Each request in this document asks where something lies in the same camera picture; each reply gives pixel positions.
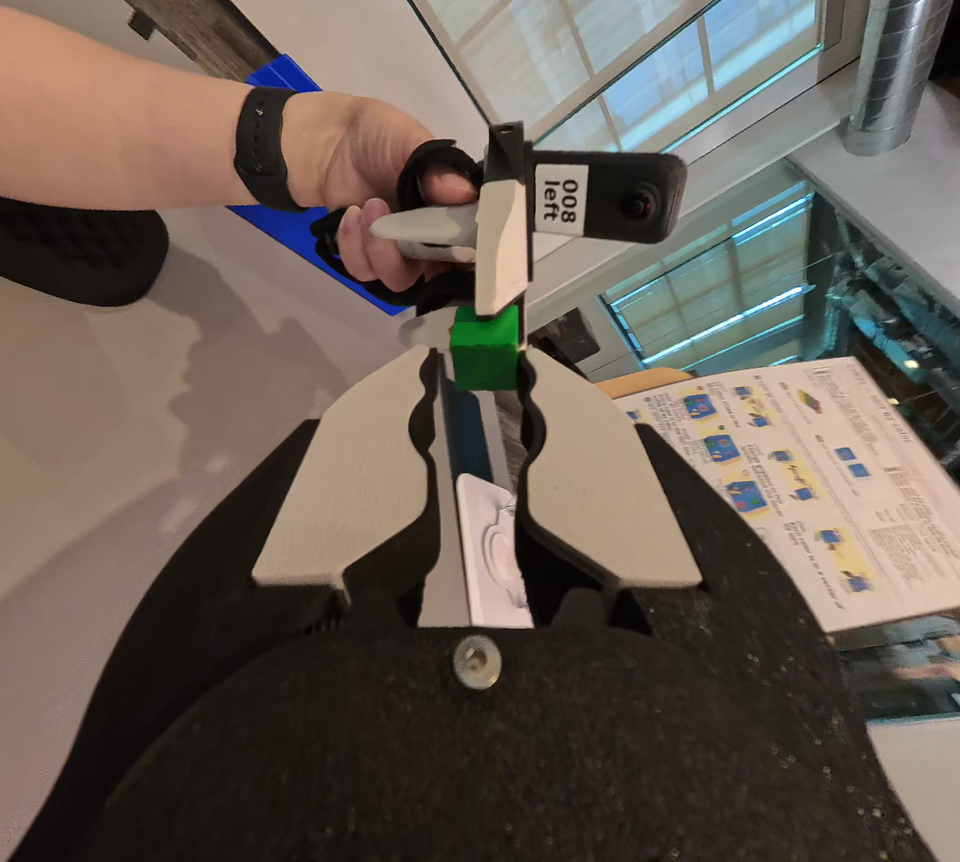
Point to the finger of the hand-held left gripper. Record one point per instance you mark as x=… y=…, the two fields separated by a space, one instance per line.
x=427 y=333
x=502 y=247

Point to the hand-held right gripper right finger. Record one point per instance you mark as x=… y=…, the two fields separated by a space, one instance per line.
x=607 y=495

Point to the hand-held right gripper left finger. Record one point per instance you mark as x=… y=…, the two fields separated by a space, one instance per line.
x=345 y=495

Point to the green wooden cube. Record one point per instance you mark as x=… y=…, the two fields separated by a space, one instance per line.
x=484 y=360

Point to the blue plastic bin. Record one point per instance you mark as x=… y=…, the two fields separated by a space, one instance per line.
x=300 y=232

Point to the person's left forearm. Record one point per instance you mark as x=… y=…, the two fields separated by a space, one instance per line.
x=112 y=112

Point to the person's left hand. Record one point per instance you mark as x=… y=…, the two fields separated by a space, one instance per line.
x=352 y=150

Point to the dark equipment case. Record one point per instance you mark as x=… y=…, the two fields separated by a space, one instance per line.
x=570 y=341

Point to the tall window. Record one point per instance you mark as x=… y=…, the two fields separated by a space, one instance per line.
x=600 y=15

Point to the black wristwatch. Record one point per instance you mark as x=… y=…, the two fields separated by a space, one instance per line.
x=262 y=150

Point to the small black device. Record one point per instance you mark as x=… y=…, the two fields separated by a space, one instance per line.
x=142 y=25

